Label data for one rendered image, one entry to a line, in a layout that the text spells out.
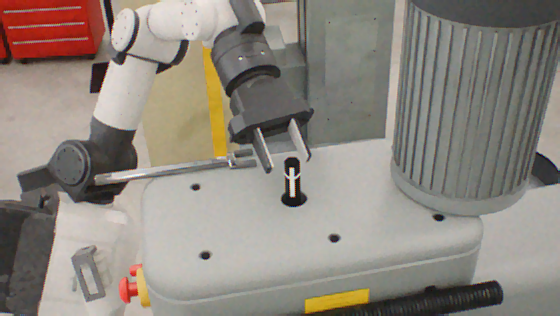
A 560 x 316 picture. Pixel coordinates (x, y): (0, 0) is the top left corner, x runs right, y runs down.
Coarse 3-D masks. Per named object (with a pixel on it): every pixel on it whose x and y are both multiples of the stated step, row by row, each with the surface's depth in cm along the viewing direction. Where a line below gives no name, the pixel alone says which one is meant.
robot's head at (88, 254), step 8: (88, 248) 113; (96, 248) 114; (72, 256) 110; (80, 256) 109; (88, 256) 109; (96, 256) 112; (72, 264) 109; (80, 264) 109; (80, 272) 110; (96, 272) 110; (80, 280) 110; (96, 280) 110; (88, 296) 110; (96, 296) 110; (104, 296) 110
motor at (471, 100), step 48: (432, 0) 71; (480, 0) 67; (528, 0) 66; (432, 48) 74; (480, 48) 71; (528, 48) 71; (432, 96) 77; (480, 96) 74; (528, 96) 75; (432, 144) 81; (480, 144) 78; (528, 144) 81; (432, 192) 85; (480, 192) 82
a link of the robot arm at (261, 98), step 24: (240, 48) 89; (264, 48) 90; (216, 72) 93; (240, 72) 88; (264, 72) 90; (240, 96) 88; (264, 96) 88; (288, 96) 89; (240, 120) 86; (264, 120) 86; (288, 120) 89
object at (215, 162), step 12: (228, 156) 97; (240, 156) 98; (144, 168) 95; (156, 168) 95; (168, 168) 95; (180, 168) 95; (192, 168) 95; (204, 168) 95; (240, 168) 95; (96, 180) 93; (108, 180) 93; (120, 180) 93
